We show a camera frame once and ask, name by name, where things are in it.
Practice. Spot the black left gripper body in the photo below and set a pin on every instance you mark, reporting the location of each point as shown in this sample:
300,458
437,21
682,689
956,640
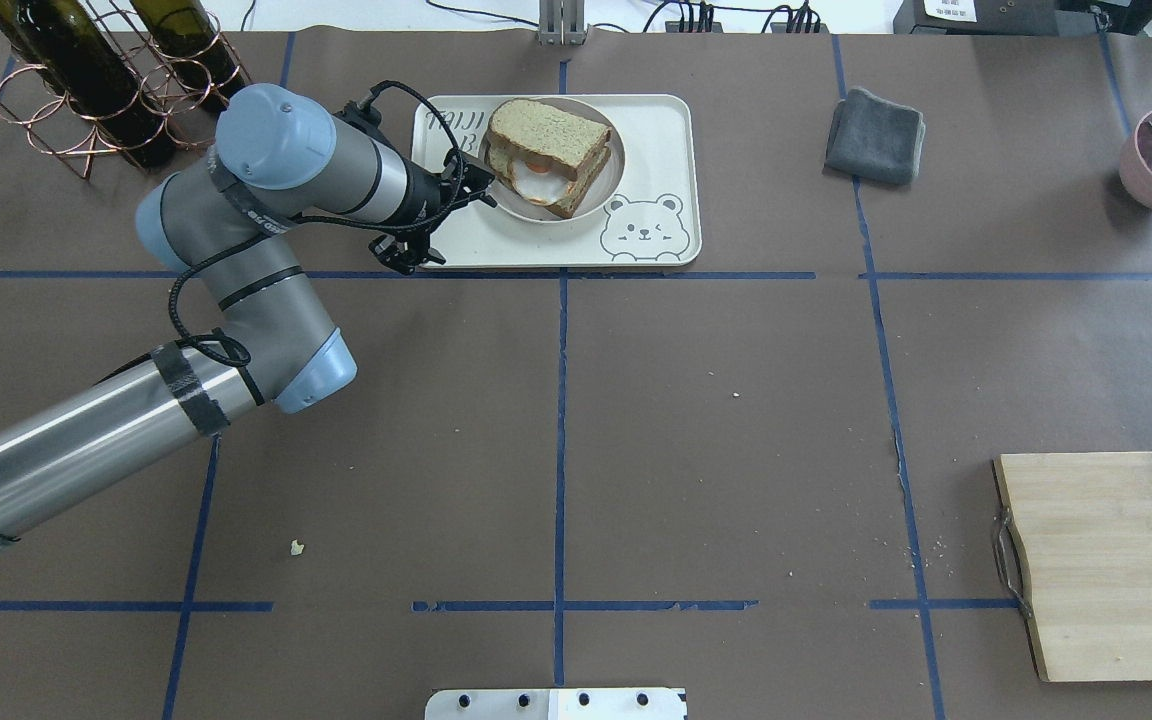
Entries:
426,203

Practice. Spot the aluminium frame post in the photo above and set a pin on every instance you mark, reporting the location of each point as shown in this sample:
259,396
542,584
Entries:
562,23

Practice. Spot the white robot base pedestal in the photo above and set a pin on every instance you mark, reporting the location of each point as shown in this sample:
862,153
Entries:
559,703

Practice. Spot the grey folded cloth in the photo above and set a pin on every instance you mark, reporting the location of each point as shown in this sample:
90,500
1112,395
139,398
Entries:
875,138

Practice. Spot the white round plate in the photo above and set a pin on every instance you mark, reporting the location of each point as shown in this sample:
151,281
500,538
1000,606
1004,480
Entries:
604,186

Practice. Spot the dark wine bottle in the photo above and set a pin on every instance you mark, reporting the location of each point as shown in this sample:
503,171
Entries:
201,59
65,40

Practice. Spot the wooden cutting board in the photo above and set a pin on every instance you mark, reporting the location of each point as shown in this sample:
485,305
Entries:
1082,525

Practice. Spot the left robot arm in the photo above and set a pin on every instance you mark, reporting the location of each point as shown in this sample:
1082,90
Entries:
250,328

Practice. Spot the fried egg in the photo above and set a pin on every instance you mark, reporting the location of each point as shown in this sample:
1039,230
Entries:
542,187

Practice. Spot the cream bear tray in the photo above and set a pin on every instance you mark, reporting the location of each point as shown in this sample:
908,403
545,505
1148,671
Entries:
652,221

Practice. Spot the dark wine bottle upper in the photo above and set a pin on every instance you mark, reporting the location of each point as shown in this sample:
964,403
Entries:
65,40

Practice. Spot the metal cutting board handle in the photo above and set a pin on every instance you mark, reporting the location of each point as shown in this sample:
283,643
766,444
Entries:
1006,559

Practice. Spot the dark wine bottle lower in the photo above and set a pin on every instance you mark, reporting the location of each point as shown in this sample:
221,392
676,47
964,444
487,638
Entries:
201,59

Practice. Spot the copper wire bottle rack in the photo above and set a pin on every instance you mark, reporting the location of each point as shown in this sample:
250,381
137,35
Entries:
28,102

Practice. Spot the bread slice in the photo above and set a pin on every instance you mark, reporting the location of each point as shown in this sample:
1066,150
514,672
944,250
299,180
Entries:
541,135
578,189

